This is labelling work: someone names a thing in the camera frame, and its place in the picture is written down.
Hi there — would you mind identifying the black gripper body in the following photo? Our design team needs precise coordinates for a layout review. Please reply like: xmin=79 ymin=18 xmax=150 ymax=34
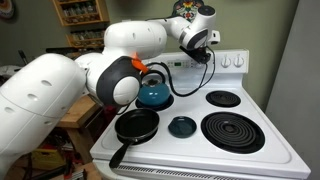
xmin=179 ymin=44 xmax=208 ymax=61

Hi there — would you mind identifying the orange cable strap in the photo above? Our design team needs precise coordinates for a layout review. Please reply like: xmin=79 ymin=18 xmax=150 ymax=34
xmin=130 ymin=52 xmax=150 ymax=75

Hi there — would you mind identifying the wooden butcher block table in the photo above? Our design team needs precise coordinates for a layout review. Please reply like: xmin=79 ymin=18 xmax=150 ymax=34
xmin=55 ymin=94 xmax=102 ymax=165

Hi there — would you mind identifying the white electric stove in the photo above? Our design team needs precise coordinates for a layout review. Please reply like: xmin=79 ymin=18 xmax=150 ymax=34
xmin=89 ymin=48 xmax=313 ymax=180

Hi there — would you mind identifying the yellow plastic crate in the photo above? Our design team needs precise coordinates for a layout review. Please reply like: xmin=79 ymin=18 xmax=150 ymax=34
xmin=30 ymin=147 xmax=67 ymax=172

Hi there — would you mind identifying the small black coil burner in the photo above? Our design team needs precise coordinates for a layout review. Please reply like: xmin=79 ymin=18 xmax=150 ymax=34
xmin=205 ymin=90 xmax=242 ymax=109

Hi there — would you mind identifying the white stove burner knob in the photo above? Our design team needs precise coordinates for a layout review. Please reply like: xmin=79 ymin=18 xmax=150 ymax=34
xmin=220 ymin=54 xmax=232 ymax=69
xmin=232 ymin=53 xmax=245 ymax=69

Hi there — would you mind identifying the stove clock keypad panel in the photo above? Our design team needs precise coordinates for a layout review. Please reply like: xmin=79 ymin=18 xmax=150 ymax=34
xmin=166 ymin=59 xmax=198 ymax=69

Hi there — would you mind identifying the black burner under kettle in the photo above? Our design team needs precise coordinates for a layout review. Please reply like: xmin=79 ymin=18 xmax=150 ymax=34
xmin=134 ymin=94 xmax=175 ymax=112

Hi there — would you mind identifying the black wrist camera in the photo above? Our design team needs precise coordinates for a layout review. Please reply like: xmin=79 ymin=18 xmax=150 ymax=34
xmin=194 ymin=53 xmax=212 ymax=65

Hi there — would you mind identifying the red container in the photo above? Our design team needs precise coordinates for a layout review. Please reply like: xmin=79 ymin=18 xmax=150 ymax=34
xmin=102 ymin=105 xmax=118 ymax=125

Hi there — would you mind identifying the colourful floral wall trivet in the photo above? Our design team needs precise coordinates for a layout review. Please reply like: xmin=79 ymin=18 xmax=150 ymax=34
xmin=171 ymin=0 xmax=205 ymax=23

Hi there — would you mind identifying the black camera on stand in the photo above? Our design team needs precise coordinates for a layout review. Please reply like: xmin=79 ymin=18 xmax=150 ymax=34
xmin=45 ymin=46 xmax=81 ymax=55

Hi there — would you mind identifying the large black coil burner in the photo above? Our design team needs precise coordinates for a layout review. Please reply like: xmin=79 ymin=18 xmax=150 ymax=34
xmin=200 ymin=111 xmax=266 ymax=155

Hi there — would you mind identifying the round decorative wall plate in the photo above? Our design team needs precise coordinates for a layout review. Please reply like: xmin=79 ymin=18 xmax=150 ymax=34
xmin=0 ymin=0 xmax=16 ymax=20

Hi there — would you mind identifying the black frying pan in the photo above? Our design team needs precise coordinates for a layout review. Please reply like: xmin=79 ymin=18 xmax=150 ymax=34
xmin=108 ymin=107 xmax=161 ymax=169

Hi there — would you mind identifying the blue kettle with black handle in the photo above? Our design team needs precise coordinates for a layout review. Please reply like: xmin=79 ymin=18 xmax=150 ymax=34
xmin=136 ymin=69 xmax=172 ymax=108

